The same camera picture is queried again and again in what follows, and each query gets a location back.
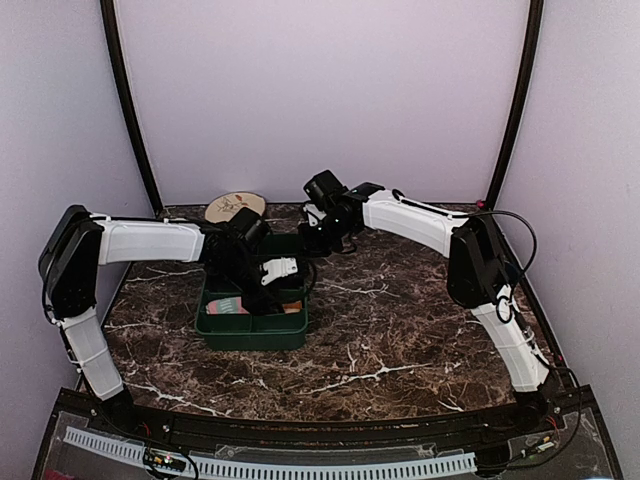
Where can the green divided organizer tray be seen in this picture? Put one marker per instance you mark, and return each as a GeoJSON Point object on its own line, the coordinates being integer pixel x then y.
{"type": "Point", "coordinates": [243, 331]}

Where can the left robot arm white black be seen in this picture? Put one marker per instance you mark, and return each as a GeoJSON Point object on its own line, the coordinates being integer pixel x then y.
{"type": "Point", "coordinates": [83, 242]}

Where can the beige floral plate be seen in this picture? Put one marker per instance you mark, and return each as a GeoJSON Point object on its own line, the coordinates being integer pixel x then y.
{"type": "Point", "coordinates": [224, 207]}

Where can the beige striped sock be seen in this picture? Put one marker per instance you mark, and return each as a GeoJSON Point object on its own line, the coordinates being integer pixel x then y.
{"type": "Point", "coordinates": [298, 307]}

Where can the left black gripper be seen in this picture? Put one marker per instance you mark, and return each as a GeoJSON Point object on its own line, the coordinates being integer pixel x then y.
{"type": "Point", "coordinates": [256, 304]}

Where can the white slotted cable duct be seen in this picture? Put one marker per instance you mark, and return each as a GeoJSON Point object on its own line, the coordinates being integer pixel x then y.
{"type": "Point", "coordinates": [246, 463]}

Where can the left black frame post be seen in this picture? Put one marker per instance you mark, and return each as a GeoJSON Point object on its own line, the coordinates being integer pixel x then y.
{"type": "Point", "coordinates": [128, 109]}

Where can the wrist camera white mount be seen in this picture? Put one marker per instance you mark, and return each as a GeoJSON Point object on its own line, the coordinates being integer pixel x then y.
{"type": "Point", "coordinates": [314, 215]}
{"type": "Point", "coordinates": [278, 268]}

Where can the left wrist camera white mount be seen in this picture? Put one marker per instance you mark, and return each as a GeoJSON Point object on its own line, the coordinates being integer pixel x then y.
{"type": "Point", "coordinates": [278, 268]}

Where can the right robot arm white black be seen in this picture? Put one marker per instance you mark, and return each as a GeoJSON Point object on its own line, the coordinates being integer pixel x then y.
{"type": "Point", "coordinates": [479, 277]}

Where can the right black frame post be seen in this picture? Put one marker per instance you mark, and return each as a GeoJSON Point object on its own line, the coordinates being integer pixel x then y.
{"type": "Point", "coordinates": [521, 89]}

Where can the pink patterned sock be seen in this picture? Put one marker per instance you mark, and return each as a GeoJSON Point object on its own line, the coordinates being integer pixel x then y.
{"type": "Point", "coordinates": [226, 306]}

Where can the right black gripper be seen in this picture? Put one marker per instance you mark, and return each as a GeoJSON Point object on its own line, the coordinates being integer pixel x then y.
{"type": "Point", "coordinates": [312, 249]}

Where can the black front table rail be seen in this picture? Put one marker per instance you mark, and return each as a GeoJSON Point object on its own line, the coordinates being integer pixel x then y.
{"type": "Point", "coordinates": [202, 431]}

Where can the small circuit board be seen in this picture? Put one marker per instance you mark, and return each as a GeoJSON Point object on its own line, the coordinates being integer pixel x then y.
{"type": "Point", "coordinates": [162, 461]}

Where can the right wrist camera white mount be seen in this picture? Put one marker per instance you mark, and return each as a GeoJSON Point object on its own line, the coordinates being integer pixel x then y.
{"type": "Point", "coordinates": [314, 215]}

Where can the black frame post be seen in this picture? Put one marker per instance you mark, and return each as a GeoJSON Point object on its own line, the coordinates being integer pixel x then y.
{"type": "Point", "coordinates": [128, 109]}
{"type": "Point", "coordinates": [521, 89]}

